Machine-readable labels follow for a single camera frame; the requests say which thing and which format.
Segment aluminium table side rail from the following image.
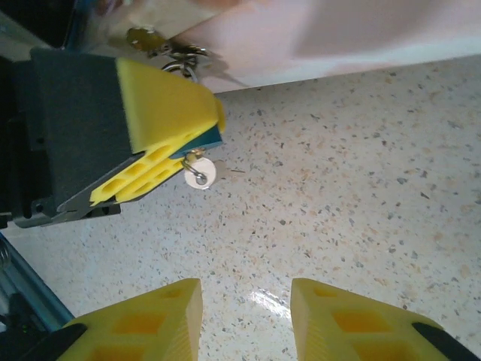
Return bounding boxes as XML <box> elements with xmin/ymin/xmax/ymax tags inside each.
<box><xmin>0</xmin><ymin>229</ymin><xmax>74</xmax><ymax>339</ymax></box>

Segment brass keys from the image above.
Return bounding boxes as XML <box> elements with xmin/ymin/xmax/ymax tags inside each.
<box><xmin>126</xmin><ymin>26</ymin><xmax>210</xmax><ymax>82</ymax></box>

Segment pink illustrated book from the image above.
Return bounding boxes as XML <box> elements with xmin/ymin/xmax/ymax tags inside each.
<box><xmin>74</xmin><ymin>0</ymin><xmax>481</xmax><ymax>95</ymax></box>

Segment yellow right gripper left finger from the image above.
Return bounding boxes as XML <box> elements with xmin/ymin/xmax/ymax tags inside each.
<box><xmin>56</xmin><ymin>278</ymin><xmax>204</xmax><ymax>361</ymax></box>

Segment small teal padlock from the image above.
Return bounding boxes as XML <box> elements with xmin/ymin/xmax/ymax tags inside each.
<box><xmin>169</xmin><ymin>123</ymin><xmax>223</xmax><ymax>159</ymax></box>

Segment white round key tag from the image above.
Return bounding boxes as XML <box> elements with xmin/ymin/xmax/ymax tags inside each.
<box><xmin>183</xmin><ymin>157</ymin><xmax>218</xmax><ymax>191</ymax></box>

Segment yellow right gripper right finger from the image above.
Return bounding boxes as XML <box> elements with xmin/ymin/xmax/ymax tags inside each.
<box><xmin>291</xmin><ymin>278</ymin><xmax>458</xmax><ymax>361</ymax></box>

